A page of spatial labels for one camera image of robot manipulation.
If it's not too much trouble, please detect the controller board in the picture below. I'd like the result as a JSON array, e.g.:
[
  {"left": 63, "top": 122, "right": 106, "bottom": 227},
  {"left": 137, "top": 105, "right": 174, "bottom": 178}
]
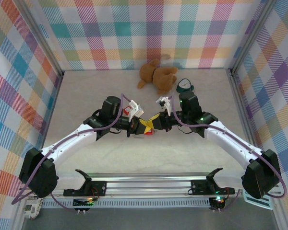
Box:
[
  {"left": 73, "top": 196, "right": 96, "bottom": 214},
  {"left": 209, "top": 195, "right": 227, "bottom": 213}
]

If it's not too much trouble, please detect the white slotted cable duct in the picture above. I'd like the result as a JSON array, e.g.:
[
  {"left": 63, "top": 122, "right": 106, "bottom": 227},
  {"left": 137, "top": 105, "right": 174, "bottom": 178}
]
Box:
[{"left": 41, "top": 200, "right": 212, "bottom": 208}]

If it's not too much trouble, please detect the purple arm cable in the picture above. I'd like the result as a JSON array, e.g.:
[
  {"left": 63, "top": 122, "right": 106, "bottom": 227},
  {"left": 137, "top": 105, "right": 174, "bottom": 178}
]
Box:
[
  {"left": 169, "top": 93, "right": 288, "bottom": 213},
  {"left": 12, "top": 92, "right": 128, "bottom": 214}
]

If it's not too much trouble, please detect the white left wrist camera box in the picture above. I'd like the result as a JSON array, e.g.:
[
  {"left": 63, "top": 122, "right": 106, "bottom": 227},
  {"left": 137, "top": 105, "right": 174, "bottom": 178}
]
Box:
[{"left": 128, "top": 100, "right": 145, "bottom": 121}]

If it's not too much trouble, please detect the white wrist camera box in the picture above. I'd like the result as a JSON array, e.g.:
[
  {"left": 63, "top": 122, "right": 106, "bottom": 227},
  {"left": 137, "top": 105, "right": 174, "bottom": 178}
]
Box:
[
  {"left": 128, "top": 100, "right": 145, "bottom": 121},
  {"left": 156, "top": 95, "right": 171, "bottom": 115}
]

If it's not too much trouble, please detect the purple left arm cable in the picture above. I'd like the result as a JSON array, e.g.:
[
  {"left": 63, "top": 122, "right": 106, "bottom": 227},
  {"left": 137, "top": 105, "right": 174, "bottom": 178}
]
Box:
[{"left": 12, "top": 92, "right": 128, "bottom": 214}]

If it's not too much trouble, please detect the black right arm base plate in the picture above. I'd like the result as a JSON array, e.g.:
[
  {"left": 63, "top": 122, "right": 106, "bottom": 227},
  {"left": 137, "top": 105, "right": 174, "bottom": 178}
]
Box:
[{"left": 191, "top": 179, "right": 236, "bottom": 196}]

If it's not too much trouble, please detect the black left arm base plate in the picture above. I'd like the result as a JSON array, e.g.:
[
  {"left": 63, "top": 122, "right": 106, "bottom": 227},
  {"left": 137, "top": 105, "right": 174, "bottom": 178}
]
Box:
[{"left": 63, "top": 181, "right": 108, "bottom": 197}]

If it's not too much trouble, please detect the aluminium frame post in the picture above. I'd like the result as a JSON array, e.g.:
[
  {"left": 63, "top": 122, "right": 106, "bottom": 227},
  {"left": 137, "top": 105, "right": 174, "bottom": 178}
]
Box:
[
  {"left": 13, "top": 0, "right": 64, "bottom": 77},
  {"left": 229, "top": 0, "right": 279, "bottom": 76}
]

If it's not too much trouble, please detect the light blue calculator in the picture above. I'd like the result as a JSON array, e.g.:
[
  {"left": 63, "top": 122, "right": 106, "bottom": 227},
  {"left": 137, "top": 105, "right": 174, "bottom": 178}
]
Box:
[{"left": 243, "top": 189, "right": 274, "bottom": 211}]

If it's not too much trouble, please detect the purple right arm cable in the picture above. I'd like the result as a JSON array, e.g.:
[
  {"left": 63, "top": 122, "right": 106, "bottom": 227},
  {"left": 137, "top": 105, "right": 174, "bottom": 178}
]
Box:
[{"left": 169, "top": 93, "right": 288, "bottom": 213}]

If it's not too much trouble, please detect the right controller board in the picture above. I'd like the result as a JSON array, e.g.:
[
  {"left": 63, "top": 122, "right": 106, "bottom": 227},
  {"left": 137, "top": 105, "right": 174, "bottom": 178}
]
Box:
[{"left": 209, "top": 195, "right": 227, "bottom": 213}]

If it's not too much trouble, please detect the aluminium side rail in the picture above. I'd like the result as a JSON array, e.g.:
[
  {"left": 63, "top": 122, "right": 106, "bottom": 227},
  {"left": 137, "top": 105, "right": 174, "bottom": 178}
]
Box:
[{"left": 227, "top": 69, "right": 288, "bottom": 230}]

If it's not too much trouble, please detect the green alarm clock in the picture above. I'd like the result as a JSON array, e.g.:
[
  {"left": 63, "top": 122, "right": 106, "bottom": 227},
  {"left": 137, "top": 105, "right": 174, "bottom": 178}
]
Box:
[{"left": 176, "top": 78, "right": 195, "bottom": 94}]

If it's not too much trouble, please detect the aluminium mounting rail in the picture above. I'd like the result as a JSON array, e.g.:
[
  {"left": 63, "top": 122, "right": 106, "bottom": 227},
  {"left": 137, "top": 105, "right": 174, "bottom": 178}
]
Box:
[{"left": 16, "top": 172, "right": 283, "bottom": 200}]

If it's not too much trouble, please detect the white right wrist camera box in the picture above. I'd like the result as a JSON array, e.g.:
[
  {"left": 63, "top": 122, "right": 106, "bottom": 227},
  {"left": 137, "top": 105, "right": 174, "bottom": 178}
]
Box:
[{"left": 156, "top": 95, "right": 171, "bottom": 115}]

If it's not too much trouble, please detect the brown teddy bear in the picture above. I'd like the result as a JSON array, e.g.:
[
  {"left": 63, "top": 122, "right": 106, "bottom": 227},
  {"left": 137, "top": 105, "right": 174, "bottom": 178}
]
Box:
[{"left": 137, "top": 59, "right": 179, "bottom": 95}]

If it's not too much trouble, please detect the left controller board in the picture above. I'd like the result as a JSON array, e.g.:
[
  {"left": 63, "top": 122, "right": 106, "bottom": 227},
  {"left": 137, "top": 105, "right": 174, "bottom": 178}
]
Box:
[{"left": 73, "top": 196, "right": 96, "bottom": 214}]

